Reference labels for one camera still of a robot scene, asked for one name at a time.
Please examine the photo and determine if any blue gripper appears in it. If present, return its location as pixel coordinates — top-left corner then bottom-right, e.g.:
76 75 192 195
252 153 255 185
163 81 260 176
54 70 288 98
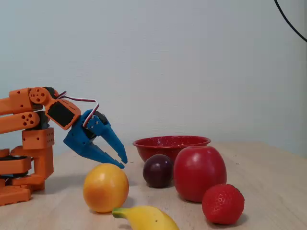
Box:
63 109 129 170

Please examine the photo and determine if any yellow toy banana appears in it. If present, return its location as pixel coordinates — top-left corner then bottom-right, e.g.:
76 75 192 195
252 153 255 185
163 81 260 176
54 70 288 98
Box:
112 205 180 230

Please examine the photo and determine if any red speckled bowl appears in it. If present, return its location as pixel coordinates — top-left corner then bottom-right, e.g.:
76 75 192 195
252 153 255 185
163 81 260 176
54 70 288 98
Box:
132 136 212 163

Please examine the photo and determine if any orange toy fruit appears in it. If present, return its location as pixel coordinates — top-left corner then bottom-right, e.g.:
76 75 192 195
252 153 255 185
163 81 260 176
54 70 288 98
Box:
83 163 130 213

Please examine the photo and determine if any dark purple toy plum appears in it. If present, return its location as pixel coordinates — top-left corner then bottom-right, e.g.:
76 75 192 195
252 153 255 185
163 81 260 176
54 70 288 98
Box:
142 154 174 188

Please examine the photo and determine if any red toy apple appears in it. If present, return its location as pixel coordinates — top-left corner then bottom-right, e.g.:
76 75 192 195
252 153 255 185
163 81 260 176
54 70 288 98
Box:
173 145 227 203

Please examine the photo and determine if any red toy strawberry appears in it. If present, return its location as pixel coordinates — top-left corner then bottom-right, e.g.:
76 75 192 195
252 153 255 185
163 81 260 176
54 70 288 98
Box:
201 184 245 225

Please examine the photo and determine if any red white servo wire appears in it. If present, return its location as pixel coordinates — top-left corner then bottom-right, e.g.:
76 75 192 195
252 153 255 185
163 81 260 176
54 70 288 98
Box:
55 91 100 127

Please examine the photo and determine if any black hanging cable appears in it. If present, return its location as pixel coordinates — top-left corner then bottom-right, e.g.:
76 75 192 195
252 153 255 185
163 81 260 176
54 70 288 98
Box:
274 0 307 43

